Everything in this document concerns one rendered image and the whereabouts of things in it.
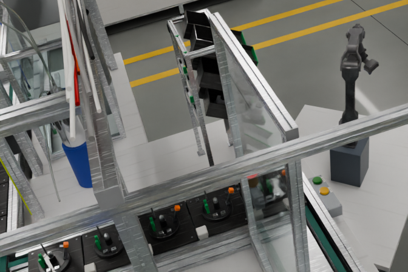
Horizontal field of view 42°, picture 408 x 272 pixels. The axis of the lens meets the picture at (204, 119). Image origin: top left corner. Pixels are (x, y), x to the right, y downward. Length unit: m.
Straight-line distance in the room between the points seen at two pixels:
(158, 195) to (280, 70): 3.92
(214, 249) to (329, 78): 2.76
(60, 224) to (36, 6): 1.92
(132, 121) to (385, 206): 1.53
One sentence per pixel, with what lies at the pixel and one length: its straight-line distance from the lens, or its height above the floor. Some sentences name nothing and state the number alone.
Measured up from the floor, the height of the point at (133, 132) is 0.86.
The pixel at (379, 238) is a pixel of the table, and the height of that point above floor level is 0.86.
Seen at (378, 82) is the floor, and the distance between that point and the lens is 4.69.
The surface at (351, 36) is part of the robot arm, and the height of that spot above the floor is 1.46.
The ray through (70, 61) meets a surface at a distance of 1.17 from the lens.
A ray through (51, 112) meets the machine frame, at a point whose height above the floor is 2.08.
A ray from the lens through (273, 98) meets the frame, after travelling 1.23.
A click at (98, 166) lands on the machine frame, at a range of 1.00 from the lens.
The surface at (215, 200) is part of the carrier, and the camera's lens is 2.32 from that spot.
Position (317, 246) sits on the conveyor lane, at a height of 0.92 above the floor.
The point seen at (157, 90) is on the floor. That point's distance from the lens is 4.97.
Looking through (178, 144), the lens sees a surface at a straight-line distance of 2.93.
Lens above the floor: 2.72
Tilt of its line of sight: 37 degrees down
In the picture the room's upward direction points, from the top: 13 degrees counter-clockwise
